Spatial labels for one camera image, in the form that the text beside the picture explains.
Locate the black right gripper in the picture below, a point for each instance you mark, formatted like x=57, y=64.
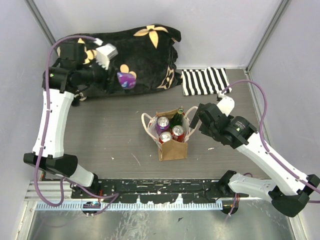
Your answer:
x=194, y=121

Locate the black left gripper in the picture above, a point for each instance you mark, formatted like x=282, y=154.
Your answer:
x=109, y=82

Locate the purple Fanta can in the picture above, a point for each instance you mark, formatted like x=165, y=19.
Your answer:
x=162, y=125
x=126, y=80

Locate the green glass bottle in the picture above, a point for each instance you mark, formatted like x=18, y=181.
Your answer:
x=177, y=119

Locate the red cola can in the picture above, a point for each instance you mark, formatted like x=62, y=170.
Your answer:
x=178, y=133
x=165, y=137

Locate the watermelon print canvas bag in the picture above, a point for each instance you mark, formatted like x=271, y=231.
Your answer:
x=172, y=149

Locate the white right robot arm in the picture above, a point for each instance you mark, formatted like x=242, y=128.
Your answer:
x=288, y=190

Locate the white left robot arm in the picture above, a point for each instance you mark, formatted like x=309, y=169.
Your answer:
x=76, y=65

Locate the black white striped cloth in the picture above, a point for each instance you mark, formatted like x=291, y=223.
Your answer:
x=207, y=81

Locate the black floral plush blanket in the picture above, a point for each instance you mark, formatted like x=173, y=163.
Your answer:
x=147, y=52

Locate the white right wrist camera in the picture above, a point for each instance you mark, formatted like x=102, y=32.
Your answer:
x=225, y=103

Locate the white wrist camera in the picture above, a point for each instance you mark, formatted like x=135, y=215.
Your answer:
x=104, y=54
x=225, y=103

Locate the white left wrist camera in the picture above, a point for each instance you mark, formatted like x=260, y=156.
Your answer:
x=104, y=54

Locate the white slotted cable duct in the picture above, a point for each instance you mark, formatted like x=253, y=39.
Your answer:
x=95, y=206

